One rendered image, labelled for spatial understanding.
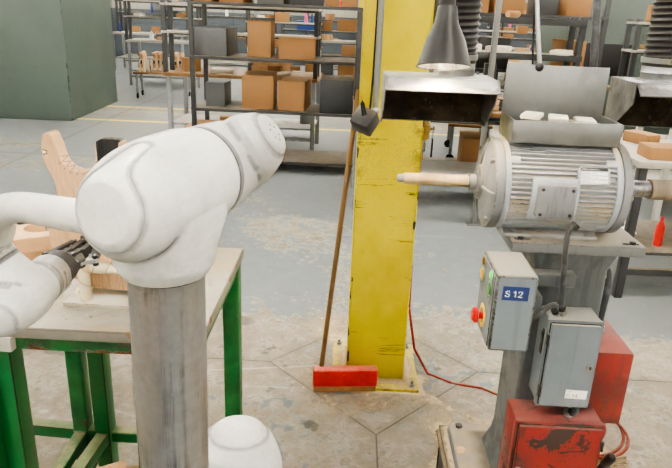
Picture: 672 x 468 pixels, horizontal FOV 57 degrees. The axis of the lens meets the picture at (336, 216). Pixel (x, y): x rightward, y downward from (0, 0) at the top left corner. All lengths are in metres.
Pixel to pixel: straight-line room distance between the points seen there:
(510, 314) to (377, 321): 1.43
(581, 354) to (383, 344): 1.32
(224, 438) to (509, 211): 0.94
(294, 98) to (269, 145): 5.62
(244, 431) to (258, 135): 0.56
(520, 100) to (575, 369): 0.75
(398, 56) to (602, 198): 1.13
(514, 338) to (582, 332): 0.27
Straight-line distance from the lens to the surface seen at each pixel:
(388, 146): 2.61
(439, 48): 1.56
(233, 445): 1.16
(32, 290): 1.27
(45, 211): 1.14
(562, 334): 1.78
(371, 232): 2.72
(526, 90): 1.83
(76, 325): 1.67
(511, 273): 1.52
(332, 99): 6.39
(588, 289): 1.86
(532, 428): 1.90
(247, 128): 0.86
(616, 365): 2.00
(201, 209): 0.76
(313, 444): 2.69
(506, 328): 1.56
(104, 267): 1.69
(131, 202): 0.70
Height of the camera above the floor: 1.70
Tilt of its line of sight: 19 degrees down
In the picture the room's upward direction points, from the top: 2 degrees clockwise
